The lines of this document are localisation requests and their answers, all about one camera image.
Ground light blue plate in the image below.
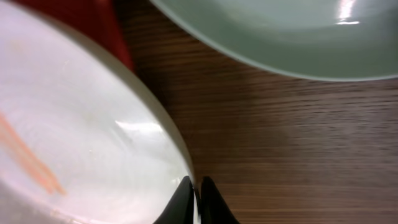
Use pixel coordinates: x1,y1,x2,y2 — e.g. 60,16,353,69
152,0,397,82

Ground white plate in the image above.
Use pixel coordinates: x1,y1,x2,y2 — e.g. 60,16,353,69
1,1,194,223

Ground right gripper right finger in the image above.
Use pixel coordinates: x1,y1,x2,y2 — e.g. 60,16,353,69
201,177,239,224

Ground red plastic tray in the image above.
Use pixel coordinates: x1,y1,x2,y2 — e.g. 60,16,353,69
16,0,133,70

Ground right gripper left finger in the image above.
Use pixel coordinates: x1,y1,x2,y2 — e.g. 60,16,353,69
154,176,195,224

